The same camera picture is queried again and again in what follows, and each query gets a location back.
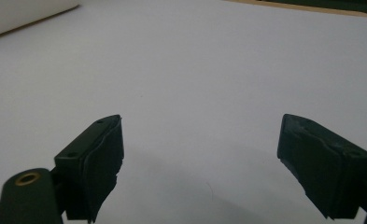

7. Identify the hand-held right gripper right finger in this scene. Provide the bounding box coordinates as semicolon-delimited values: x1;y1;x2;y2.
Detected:
276;113;367;220

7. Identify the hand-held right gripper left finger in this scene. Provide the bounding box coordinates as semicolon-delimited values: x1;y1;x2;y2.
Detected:
53;114;125;224

